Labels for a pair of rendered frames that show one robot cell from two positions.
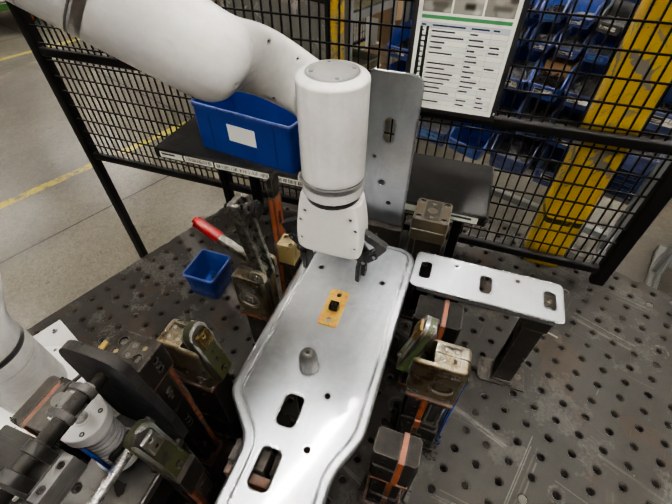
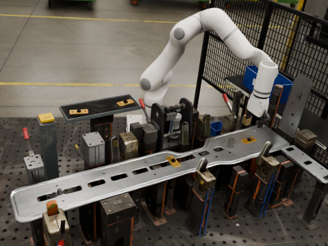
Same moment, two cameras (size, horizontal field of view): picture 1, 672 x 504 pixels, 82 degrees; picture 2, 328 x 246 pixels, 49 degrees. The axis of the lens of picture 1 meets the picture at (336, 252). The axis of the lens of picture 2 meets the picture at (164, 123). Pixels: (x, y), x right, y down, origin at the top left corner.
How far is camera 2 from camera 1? 1.32 m
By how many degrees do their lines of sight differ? 33
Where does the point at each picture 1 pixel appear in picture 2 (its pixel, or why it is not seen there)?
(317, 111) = (260, 70)
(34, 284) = not seen: hidden behind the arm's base
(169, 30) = (238, 45)
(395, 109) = (302, 88)
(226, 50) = (246, 51)
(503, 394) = (301, 226)
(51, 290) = not seen: hidden behind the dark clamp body
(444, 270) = (297, 153)
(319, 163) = (257, 82)
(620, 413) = not seen: outside the picture
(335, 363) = (237, 149)
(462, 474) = (261, 229)
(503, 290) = (312, 167)
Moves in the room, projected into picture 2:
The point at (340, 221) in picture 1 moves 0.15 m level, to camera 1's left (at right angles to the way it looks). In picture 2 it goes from (258, 102) to (232, 91)
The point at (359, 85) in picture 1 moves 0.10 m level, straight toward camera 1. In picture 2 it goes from (271, 68) to (259, 73)
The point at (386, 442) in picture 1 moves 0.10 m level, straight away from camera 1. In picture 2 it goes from (237, 168) to (254, 163)
